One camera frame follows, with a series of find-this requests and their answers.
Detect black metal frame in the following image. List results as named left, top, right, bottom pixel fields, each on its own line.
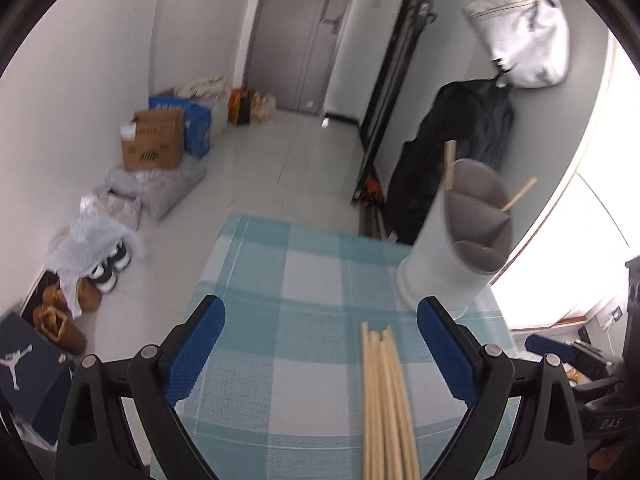
left=352, top=0, right=446, bottom=241

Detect brown shoes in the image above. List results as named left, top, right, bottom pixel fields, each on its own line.
left=32, top=280, right=103, bottom=356

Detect white utensil holder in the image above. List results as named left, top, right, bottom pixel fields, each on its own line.
left=397, top=158, right=515, bottom=318

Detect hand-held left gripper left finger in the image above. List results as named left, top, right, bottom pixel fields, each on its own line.
left=57, top=295, right=226, bottom=480

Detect teal checkered tablecloth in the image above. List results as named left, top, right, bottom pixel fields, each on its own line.
left=150, top=212, right=518, bottom=480

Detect white plastic bag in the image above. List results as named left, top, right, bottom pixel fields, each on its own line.
left=210, top=95, right=231, bottom=136

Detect beige cloth bundle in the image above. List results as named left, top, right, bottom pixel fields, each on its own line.
left=177, top=76, right=228, bottom=101

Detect dark blue shoe box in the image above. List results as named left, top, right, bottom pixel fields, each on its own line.
left=0, top=310, right=76, bottom=448

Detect clear plastic bag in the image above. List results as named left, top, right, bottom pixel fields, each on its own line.
left=47, top=197, right=146, bottom=318

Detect black speaker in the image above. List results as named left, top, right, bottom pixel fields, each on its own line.
left=624, top=255, right=640, bottom=311

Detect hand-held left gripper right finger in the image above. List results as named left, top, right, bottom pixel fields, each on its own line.
left=416, top=296, right=588, bottom=480

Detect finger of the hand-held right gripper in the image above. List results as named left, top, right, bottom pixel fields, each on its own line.
left=525, top=334, right=618, bottom=368

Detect black backpack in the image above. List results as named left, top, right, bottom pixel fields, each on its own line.
left=387, top=79, right=516, bottom=246

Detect white parcel bag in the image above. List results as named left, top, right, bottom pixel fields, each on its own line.
left=95, top=167, right=146, bottom=231

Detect brown cardboard box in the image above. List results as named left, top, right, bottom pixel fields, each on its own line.
left=120, top=108, right=185, bottom=172

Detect blue cardboard box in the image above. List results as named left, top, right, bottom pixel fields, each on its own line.
left=148, top=95, right=213, bottom=159

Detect black and white sneakers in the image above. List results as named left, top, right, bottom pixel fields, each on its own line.
left=90, top=242, right=132, bottom=293

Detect white shoulder bag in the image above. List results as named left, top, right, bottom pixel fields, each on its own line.
left=461, top=0, right=571, bottom=88

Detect grey door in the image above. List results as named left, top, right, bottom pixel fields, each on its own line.
left=243, top=0, right=366, bottom=116

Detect beige paper bag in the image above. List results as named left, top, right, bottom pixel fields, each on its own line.
left=250, top=92, right=277, bottom=121

